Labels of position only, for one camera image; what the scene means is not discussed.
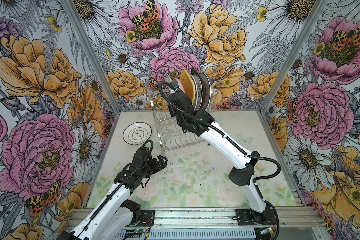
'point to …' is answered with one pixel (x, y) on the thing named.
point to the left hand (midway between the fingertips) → (161, 167)
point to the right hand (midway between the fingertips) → (178, 102)
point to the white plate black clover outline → (136, 133)
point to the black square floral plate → (197, 71)
